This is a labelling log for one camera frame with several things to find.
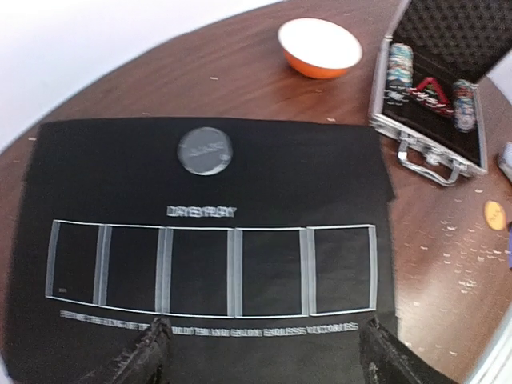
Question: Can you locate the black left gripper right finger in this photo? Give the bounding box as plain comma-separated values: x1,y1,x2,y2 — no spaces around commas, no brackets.
359,318,452,384

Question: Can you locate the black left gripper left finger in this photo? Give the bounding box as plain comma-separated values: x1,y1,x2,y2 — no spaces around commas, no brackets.
79,318,172,384

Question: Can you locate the orange big blind button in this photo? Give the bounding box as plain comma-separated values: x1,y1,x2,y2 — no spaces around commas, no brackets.
484,200,506,231

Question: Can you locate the clear grey dealer button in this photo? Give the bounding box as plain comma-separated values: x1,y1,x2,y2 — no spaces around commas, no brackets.
177,126,233,176

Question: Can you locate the grey playing card deck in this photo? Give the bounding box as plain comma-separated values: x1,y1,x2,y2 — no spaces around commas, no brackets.
497,142,512,182

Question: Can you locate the poker chip row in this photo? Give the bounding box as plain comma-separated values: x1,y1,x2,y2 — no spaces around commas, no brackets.
453,79,476,133
386,43,414,89

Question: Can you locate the black poker table mat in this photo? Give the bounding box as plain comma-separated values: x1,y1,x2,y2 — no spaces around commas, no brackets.
4,118,396,383

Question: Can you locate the aluminium poker chip case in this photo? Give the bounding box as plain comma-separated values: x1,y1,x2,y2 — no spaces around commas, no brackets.
369,1,511,186

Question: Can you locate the white orange bowl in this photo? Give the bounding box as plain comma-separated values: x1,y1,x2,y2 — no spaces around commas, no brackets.
277,18,363,79

